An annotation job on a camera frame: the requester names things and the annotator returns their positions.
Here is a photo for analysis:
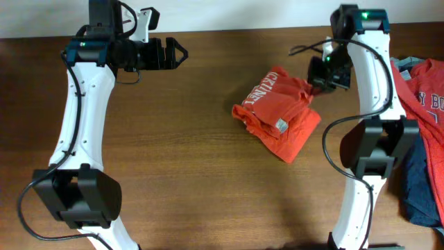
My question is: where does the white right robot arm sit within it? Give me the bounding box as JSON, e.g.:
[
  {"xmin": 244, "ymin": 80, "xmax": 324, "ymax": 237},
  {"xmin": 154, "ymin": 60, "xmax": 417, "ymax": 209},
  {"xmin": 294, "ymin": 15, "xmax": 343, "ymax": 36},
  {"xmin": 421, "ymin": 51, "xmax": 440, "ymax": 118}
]
[{"xmin": 307, "ymin": 4, "xmax": 419, "ymax": 250}]

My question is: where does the orange red t-shirt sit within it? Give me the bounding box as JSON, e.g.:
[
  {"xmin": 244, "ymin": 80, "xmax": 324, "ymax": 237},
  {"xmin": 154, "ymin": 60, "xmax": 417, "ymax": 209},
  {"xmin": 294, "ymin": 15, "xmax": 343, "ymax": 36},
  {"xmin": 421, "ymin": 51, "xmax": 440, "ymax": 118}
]
[{"xmin": 232, "ymin": 66, "xmax": 321, "ymax": 163}]

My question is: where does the red printed t-shirt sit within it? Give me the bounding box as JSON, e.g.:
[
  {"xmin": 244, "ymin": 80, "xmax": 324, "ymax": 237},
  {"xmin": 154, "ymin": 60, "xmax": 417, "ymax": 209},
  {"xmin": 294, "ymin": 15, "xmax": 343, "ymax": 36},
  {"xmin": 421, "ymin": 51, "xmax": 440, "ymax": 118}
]
[{"xmin": 391, "ymin": 59, "xmax": 443, "ymax": 226}]

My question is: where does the navy blue garment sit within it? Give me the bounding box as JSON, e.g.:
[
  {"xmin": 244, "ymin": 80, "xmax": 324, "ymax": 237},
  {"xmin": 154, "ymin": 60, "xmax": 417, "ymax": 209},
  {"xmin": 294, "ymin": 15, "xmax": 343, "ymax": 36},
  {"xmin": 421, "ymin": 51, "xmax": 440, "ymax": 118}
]
[{"xmin": 401, "ymin": 136, "xmax": 442, "ymax": 228}]

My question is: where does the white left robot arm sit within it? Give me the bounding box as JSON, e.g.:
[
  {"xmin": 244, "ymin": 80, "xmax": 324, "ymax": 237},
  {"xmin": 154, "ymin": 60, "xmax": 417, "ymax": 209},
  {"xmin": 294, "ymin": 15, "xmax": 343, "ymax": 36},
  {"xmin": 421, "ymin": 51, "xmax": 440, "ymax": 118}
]
[{"xmin": 30, "ymin": 1, "xmax": 187, "ymax": 249}]

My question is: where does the grey garment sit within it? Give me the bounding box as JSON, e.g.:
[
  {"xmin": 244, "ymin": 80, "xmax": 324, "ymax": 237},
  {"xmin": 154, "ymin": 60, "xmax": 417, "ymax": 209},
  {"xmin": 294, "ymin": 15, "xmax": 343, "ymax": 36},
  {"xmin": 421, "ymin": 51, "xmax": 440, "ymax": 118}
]
[{"xmin": 391, "ymin": 57, "xmax": 425, "ymax": 81}]

